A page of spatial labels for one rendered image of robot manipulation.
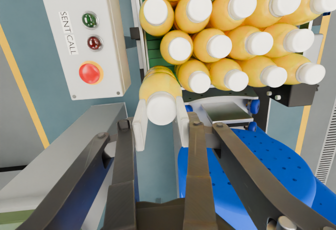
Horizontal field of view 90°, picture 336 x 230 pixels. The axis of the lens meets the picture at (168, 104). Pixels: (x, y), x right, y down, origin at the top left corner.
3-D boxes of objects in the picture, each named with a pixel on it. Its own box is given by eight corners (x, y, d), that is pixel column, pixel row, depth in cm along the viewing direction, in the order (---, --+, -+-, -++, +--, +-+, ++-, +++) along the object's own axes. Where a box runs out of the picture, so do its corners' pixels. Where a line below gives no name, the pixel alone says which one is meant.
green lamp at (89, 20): (85, 28, 28) (82, 28, 27) (82, 13, 27) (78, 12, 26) (98, 27, 28) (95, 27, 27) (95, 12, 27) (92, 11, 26)
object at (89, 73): (83, 83, 31) (81, 85, 30) (78, 63, 30) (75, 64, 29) (103, 82, 31) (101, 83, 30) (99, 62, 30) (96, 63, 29)
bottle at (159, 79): (154, 99, 42) (152, 138, 24) (139, 74, 39) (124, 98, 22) (179, 85, 41) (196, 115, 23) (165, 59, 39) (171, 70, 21)
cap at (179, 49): (193, 51, 31) (195, 51, 30) (176, 64, 32) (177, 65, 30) (181, 33, 30) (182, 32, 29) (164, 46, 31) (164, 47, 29)
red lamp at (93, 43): (90, 50, 29) (87, 50, 28) (87, 36, 29) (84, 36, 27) (102, 49, 29) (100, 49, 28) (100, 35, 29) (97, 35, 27)
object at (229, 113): (201, 111, 53) (212, 130, 41) (201, 103, 52) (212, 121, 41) (232, 108, 53) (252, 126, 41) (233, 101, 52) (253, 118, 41)
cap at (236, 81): (247, 72, 33) (251, 74, 31) (239, 91, 34) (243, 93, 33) (228, 67, 33) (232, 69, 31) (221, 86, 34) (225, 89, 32)
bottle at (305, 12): (257, 35, 48) (311, 31, 31) (245, 12, 46) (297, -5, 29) (279, 18, 47) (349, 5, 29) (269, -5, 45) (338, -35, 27)
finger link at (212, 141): (192, 136, 13) (229, 133, 13) (184, 112, 18) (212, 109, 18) (192, 151, 14) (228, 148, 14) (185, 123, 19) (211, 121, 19)
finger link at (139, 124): (144, 151, 16) (136, 152, 16) (148, 119, 22) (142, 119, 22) (140, 122, 15) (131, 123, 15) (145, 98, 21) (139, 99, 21)
